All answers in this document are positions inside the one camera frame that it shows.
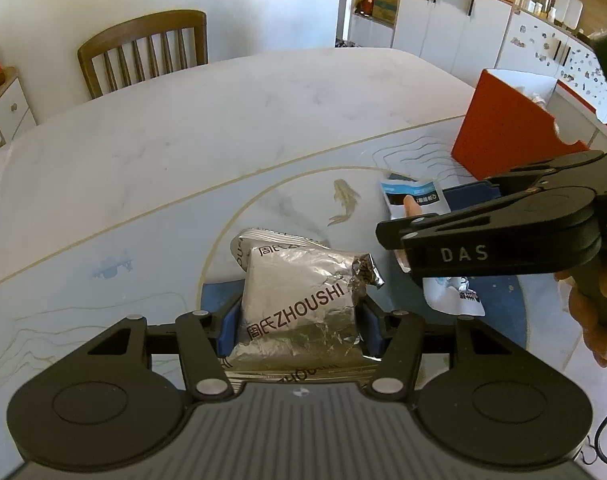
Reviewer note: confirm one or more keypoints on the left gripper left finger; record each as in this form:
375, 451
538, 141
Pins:
203, 339

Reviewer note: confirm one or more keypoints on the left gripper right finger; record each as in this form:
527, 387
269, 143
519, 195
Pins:
394, 341

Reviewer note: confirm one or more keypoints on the silver foil snack packet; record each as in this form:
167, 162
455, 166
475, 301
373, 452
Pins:
298, 308

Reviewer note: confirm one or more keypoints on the white sausage packet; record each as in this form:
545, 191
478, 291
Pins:
410, 204

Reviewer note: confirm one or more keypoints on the person right hand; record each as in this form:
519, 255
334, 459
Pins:
585, 312

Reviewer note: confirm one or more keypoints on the red cardboard box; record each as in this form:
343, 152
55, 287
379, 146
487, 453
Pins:
516, 118

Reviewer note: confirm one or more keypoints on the white storage cabinets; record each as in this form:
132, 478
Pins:
464, 37

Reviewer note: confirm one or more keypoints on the wooden chair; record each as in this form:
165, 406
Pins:
143, 48

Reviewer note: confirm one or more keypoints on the white side cabinet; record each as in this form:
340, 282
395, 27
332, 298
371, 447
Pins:
16, 116

